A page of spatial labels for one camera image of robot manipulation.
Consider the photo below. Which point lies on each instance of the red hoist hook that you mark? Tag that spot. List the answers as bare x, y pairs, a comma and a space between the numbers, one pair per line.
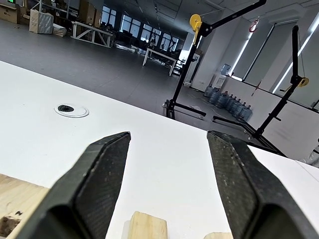
253, 27

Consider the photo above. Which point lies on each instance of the white water dispenser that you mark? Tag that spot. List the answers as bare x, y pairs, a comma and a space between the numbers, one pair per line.
220, 82

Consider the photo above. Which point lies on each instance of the wooden seat board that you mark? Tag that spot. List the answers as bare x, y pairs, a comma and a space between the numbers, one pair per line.
17, 196

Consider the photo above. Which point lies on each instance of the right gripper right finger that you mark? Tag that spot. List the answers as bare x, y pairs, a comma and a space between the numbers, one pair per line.
249, 199

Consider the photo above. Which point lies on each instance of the blue water jug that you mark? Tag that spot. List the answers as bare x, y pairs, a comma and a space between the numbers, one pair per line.
208, 91
214, 96
231, 105
246, 112
223, 100
239, 108

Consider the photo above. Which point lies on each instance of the wrapped cardboard box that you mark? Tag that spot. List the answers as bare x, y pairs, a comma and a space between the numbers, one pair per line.
41, 23

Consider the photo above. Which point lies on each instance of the black hoist frame yellow pulley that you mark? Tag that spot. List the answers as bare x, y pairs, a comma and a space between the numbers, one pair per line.
185, 72
295, 74

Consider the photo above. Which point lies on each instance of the wooden bar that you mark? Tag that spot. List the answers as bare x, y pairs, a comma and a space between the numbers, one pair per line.
147, 227
219, 236

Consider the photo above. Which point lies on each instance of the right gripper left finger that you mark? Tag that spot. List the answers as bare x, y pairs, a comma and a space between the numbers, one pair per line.
82, 199

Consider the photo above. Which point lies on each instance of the brown cardboard box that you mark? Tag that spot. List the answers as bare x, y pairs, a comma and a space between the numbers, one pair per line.
8, 13

